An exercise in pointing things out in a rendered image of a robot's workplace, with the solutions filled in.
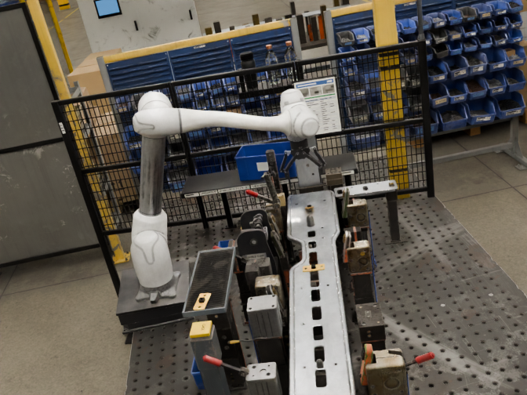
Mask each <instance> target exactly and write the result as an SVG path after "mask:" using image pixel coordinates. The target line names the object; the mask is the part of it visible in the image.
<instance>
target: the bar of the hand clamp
mask: <svg viewBox="0 0 527 395"><path fill-rule="evenodd" d="M272 176H273V177H276V174H275V172H274V171H272V173H271V174H270V173H269V172H264V173H263V176H261V179H265V181H266V184H267V187H268V190H269V192H270V194H271V198H272V201H273V202H274V203H279V204H280V201H279V200H278V195H277V193H276V191H275V188H274V184H273V183H272V180H271V177H272ZM280 205H281V204H280Z"/></svg>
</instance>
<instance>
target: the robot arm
mask: <svg viewBox="0 0 527 395"><path fill-rule="evenodd" d="M280 105H281V113H282V114H281V115H279V116H275V117H260V116H253V115H247V114H236V113H231V112H223V111H198V110H189V109H183V108H172V105H171V103H170V101H169V99H168V97H167V96H165V95H164V94H162V93H160V92H148V93H146V94H145V95H143V96H142V97H141V99H140V101H139V105H138V112H137V113H136V114H134V116H133V128H134V130H135V132H137V133H138V134H140V135H142V147H141V169H140V208H138V209H137V210H136V211H135V212H134V214H133V226H132V244H131V249H130V251H131V256H132V261H133V266H134V269H135V271H136V275H137V277H138V280H139V282H140V289H139V292H138V294H137V296H136V301H137V302H141V301H144V300H150V301H151V304H152V305H154V304H156V303H157V301H158V300H159V299H174V298H176V289H177V285H178V281H179V278H180V276H181V273H180V271H176V272H173V266H172V262H171V258H170V254H169V248H168V245H167V215H166V213H165V212H164V211H163V210H162V190H163V176H164V161H165V137H166V136H171V135H176V134H180V133H184V132H189V131H192V130H196V129H201V128H205V127H214V126H218V127H229V128H237V129H252V130H260V131H274V132H283V133H285V134H286V135H287V137H288V140H289V141H290V146H291V150H285V156H284V158H283V161H282V165H281V168H280V172H284V173H285V179H287V180H288V181H289V187H291V181H290V176H289V168H290V167H291V165H292V164H293V162H294V161H295V160H296V159H298V160H300V159H305V158H308V159H310V160H311V161H312V162H314V163H315V164H316V165H317V166H318V172H319V178H320V183H322V177H321V175H322V174H323V167H324V166H326V162H325V160H324V159H323V157H322V156H321V155H320V154H319V152H318V151H317V149H316V146H313V147H309V146H308V141H307V139H308V138H311V137H313V136H315V135H316V133H317V132H318V130H319V120H318V117H317V115H316V113H315V112H313V110H312V109H310V108H309V107H307V103H306V102H305V100H304V97H303V94H302V93H301V91H300V90H299V89H288V90H286V91H284V92H283V93H282V95H281V103H280ZM310 150H311V151H312V152H314V153H315V155H316V156H317V157H318V159H319V160H320V162H321V163H320V162H319V161H318V160H316V159H315V158H314V157H312V156H311V155H310V154H309V152H310ZM289 154H291V155H292V158H291V160H290V161H289V163H288V164H287V166H286V167H285V169H284V166H285V162H286V160H287V156H289Z"/></svg>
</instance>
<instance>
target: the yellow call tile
mask: <svg viewBox="0 0 527 395"><path fill-rule="evenodd" d="M211 327H212V321H202V322H195V323H192V326H191V333H190V338H197V337H204V336H210V332H211Z"/></svg>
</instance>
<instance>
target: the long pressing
mask: <svg viewBox="0 0 527 395"><path fill-rule="evenodd" d="M324 200H325V201H324ZM296 204H298V205H296ZM308 205H311V206H314V207H313V208H311V212H309V208H307V209H305V207H307V206H308ZM308 215H312V216H313V218H314V226H307V216H308ZM322 227H323V228H322ZM311 231H314V232H315V236H314V237H308V232H311ZM339 235H340V224H339V219H338V213H337V208H336V199H335V193H334V192H333V191H331V190H322V191H316V192H310V193H305V194H294V195H289V196H288V197H287V239H288V240H289V241H292V242H294V243H297V244H299V245H301V248H302V260H301V261H300V262H299V263H297V264H296V265H295V266H293V267H292V268H291V269H290V270H289V395H356V391H355V385H354V374H353V368H352V362H351V351H350V345H349V338H348V333H347V322H346V316H345V309H344V304H343V293H342V287H341V280H340V269H339V263H338V258H337V251H336V239H337V238H338V236H339ZM323 237H324V238H323ZM312 241H315V242H316V248H309V244H308V243H309V242H312ZM312 252H316V253H317V261H318V264H325V269H324V270H316V271H317V272H318V281H319V286H318V287H313V288H312V287H311V272H314V271H309V272H303V266H310V259H309V254H310V253H312ZM327 285H329V286H327ZM301 288H303V289H301ZM313 290H319V291H320V300H319V301H316V302H312V301H311V291H313ZM314 307H321V312H322V319H320V320H313V317H312V309H313V308H314ZM302 324H304V325H302ZM316 326H322V332H323V339H321V340H314V331H313V327H316ZM316 347H323V348H324V354H325V361H324V362H323V364H324V368H317V365H316V362H315V359H314V348H316ZM335 364H337V365H335ZM303 367H305V368H303ZM318 370H325V373H326V384H327V385H326V386H325V387H317V386H316V374H315V372H316V371H318Z"/></svg>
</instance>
